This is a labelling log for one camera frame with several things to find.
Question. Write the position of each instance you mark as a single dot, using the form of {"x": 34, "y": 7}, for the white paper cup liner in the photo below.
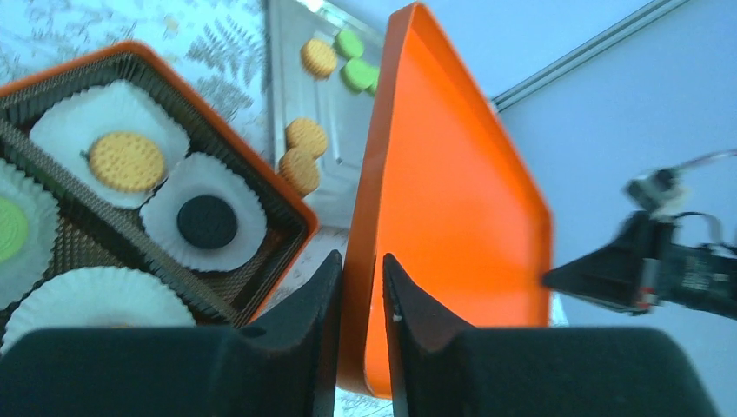
{"x": 20, "y": 273}
{"x": 201, "y": 174}
{"x": 97, "y": 297}
{"x": 68, "y": 130}

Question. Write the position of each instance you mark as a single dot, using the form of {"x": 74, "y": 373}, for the green cookie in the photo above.
{"x": 348, "y": 44}
{"x": 14, "y": 229}
{"x": 360, "y": 76}

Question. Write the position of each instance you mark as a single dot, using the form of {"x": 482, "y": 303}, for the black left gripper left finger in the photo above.
{"x": 282, "y": 364}

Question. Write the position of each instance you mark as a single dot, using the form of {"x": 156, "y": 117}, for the stainless steel tray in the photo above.
{"x": 342, "y": 112}

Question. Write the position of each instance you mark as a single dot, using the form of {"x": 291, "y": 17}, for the orange cookie tin box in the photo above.
{"x": 94, "y": 233}

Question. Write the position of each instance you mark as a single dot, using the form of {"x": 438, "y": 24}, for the orange cookie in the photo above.
{"x": 318, "y": 58}
{"x": 307, "y": 134}
{"x": 127, "y": 162}

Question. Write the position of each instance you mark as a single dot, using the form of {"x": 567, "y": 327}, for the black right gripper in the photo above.
{"x": 653, "y": 269}

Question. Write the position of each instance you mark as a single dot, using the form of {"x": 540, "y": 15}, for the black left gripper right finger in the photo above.
{"x": 441, "y": 365}

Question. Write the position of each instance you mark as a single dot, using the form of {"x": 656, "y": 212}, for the orange tin lid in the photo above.
{"x": 445, "y": 192}

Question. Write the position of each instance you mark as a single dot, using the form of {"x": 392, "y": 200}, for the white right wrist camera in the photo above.
{"x": 658, "y": 192}

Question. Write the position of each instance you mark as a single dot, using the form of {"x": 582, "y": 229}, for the black cookie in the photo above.
{"x": 207, "y": 222}

